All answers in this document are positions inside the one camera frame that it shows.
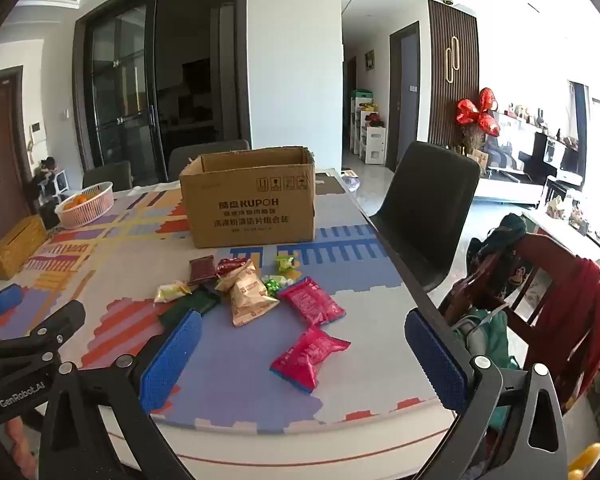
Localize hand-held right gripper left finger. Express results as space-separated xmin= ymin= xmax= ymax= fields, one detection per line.
xmin=39 ymin=310 xmax=203 ymax=480

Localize yellow woven tissue box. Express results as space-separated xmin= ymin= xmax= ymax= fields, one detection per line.
xmin=0 ymin=215 xmax=48 ymax=281

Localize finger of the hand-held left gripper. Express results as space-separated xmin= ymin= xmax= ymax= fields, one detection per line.
xmin=0 ymin=284 xmax=25 ymax=323
xmin=0 ymin=300 xmax=87 ymax=362

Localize white fruit basket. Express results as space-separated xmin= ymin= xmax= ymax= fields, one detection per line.
xmin=55 ymin=181 xmax=115 ymax=230

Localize white shelf unit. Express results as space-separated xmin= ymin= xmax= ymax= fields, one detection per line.
xmin=350 ymin=91 xmax=387 ymax=165

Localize brown cardboard box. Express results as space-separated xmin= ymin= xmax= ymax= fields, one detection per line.
xmin=179 ymin=146 xmax=317 ymax=249

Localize grey room door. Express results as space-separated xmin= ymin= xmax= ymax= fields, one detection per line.
xmin=389 ymin=21 xmax=422 ymax=172

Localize dark green snack packet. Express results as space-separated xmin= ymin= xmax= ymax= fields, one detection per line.
xmin=158 ymin=287 xmax=221 ymax=328

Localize dark upholstered dining chair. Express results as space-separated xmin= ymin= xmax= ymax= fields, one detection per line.
xmin=369 ymin=141 xmax=481 ymax=293
xmin=168 ymin=139 xmax=251 ymax=182
xmin=82 ymin=161 xmax=132 ymax=192

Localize green grey backpack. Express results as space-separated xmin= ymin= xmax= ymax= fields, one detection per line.
xmin=452 ymin=307 xmax=521 ymax=376

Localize gold wall ornament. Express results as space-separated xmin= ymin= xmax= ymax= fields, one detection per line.
xmin=445 ymin=37 xmax=462 ymax=83

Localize dark green hat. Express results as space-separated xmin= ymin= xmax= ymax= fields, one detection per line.
xmin=480 ymin=212 xmax=528 ymax=261

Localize brown wooden door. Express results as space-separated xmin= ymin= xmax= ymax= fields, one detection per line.
xmin=0 ymin=72 xmax=37 ymax=271

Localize maroon striped snack packet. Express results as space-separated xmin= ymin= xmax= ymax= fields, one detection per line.
xmin=187 ymin=255 xmax=216 ymax=286

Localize red snack packet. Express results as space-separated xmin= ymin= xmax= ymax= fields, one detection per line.
xmin=215 ymin=257 xmax=249 ymax=278

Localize wooden chair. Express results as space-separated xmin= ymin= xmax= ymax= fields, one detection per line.
xmin=445 ymin=232 xmax=600 ymax=361

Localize beige snack bag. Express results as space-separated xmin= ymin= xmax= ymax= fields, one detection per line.
xmin=215 ymin=260 xmax=262 ymax=293
xmin=230 ymin=280 xmax=281 ymax=327

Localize colourful printed table mat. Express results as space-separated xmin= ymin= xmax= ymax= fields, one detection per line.
xmin=0 ymin=170 xmax=443 ymax=423

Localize red heart balloons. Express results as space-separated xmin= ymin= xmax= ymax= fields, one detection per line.
xmin=456 ymin=87 xmax=501 ymax=137

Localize yellow snack packet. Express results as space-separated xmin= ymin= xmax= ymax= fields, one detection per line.
xmin=153 ymin=280 xmax=193 ymax=304

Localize pink snack bag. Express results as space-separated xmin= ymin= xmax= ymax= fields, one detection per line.
xmin=270 ymin=325 xmax=352 ymax=395
xmin=278 ymin=276 xmax=347 ymax=326

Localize yellow plastic object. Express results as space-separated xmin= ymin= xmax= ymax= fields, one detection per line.
xmin=567 ymin=442 xmax=600 ymax=480

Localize dark glass sliding door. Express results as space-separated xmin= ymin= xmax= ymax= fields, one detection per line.
xmin=75 ymin=0 xmax=253 ymax=183

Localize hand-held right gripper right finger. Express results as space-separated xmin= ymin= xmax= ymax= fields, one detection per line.
xmin=405 ymin=309 xmax=568 ymax=480

